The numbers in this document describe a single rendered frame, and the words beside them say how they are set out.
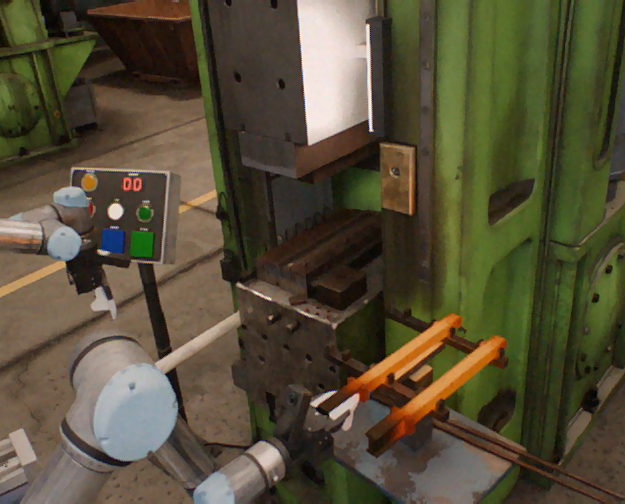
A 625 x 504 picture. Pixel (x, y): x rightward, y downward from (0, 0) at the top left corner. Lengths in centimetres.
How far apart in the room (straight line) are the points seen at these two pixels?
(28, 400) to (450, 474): 220
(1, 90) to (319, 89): 498
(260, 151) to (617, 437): 180
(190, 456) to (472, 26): 100
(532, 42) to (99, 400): 135
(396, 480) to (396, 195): 66
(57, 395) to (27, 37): 394
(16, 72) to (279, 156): 493
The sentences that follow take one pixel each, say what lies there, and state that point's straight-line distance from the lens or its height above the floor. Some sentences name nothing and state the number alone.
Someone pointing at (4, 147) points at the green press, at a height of 16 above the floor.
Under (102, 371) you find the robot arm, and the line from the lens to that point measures 98.
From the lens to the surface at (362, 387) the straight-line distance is 132.
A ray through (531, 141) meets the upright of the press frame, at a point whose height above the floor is 127.
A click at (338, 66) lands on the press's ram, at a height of 153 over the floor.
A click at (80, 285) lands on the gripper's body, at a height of 104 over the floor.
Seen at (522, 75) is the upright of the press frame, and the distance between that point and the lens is 184.
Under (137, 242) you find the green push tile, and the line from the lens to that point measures 207.
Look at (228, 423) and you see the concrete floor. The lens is 286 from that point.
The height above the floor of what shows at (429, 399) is 104.
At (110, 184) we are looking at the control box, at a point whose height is 116.
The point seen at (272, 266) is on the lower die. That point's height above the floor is 98.
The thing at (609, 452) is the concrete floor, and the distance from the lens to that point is 280.
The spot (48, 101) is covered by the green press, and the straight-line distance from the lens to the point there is 659.
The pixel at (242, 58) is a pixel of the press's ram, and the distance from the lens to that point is 170.
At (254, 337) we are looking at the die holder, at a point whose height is 75.
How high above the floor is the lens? 188
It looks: 28 degrees down
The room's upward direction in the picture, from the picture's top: 5 degrees counter-clockwise
